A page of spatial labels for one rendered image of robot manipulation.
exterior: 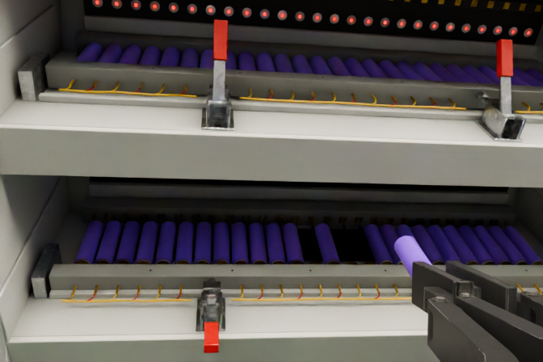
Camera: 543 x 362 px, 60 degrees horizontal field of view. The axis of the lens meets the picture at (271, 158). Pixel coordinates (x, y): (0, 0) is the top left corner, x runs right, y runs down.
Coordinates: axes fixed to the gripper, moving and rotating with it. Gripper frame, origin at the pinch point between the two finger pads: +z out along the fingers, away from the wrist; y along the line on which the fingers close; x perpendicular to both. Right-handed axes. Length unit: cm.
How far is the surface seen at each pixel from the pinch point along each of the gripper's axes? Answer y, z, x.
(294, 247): 6.0, 24.1, 1.5
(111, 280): 25.1, 20.3, 4.0
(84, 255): 28.3, 23.2, 2.1
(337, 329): 3.0, 16.8, 8.2
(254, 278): 10.9, 20.0, 3.9
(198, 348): 16.4, 17.0, 9.7
